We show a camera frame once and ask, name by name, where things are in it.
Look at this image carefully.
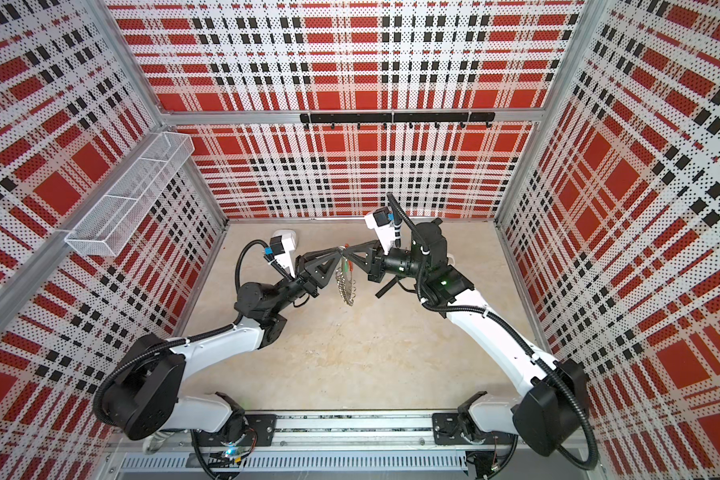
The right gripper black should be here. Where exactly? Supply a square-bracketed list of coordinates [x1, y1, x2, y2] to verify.
[345, 241, 428, 286]

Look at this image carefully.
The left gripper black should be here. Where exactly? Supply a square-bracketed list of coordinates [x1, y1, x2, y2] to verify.
[270, 246, 340, 314]

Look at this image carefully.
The silver keyring with chain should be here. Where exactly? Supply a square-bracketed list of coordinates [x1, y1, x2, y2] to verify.
[335, 257, 356, 306]

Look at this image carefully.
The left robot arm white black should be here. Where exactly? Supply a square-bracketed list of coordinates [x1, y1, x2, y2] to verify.
[92, 247, 343, 440]

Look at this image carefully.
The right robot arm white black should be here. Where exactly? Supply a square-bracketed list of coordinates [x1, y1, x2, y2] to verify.
[298, 195, 600, 471]

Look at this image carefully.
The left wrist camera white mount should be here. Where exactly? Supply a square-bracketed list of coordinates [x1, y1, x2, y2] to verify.
[265, 229, 298, 277]

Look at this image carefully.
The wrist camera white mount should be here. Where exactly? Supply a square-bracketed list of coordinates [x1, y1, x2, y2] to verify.
[265, 229, 298, 277]
[364, 207, 400, 254]

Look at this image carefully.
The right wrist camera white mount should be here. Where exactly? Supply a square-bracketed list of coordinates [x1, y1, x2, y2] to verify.
[364, 207, 400, 254]

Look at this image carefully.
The black hook rail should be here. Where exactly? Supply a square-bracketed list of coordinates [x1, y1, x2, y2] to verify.
[299, 111, 496, 127]

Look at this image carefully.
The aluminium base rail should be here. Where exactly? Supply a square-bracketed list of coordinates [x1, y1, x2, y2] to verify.
[95, 410, 606, 479]

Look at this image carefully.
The white wire mesh basket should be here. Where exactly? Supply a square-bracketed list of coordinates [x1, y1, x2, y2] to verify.
[65, 132, 194, 257]

